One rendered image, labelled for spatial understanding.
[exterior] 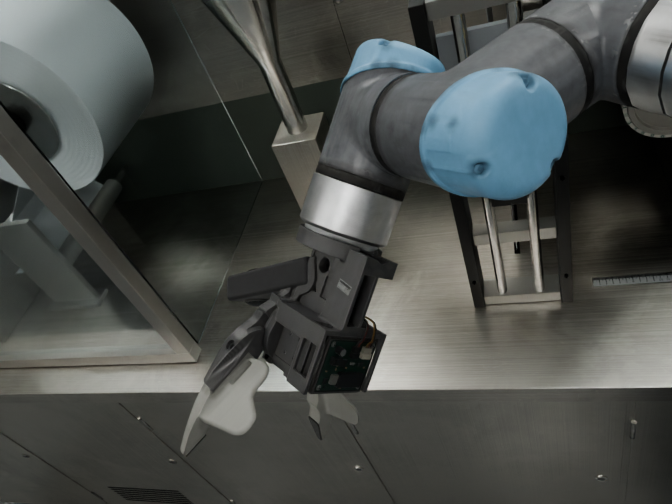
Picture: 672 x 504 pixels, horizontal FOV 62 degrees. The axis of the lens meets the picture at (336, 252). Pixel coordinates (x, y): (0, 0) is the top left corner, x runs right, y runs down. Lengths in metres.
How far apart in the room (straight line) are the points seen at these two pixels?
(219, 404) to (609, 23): 0.38
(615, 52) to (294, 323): 0.28
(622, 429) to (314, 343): 0.76
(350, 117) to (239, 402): 0.23
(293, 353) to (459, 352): 0.54
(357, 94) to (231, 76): 0.91
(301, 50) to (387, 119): 0.88
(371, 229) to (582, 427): 0.73
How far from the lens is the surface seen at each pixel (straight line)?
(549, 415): 1.04
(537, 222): 0.88
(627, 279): 1.04
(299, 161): 1.07
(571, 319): 0.98
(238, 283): 0.52
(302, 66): 1.27
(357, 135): 0.42
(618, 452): 1.17
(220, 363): 0.46
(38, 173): 0.89
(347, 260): 0.42
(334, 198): 0.42
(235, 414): 0.44
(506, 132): 0.33
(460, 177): 0.33
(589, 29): 0.41
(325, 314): 0.43
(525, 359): 0.94
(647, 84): 0.40
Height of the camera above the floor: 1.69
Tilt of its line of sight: 42 degrees down
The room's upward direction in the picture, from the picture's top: 24 degrees counter-clockwise
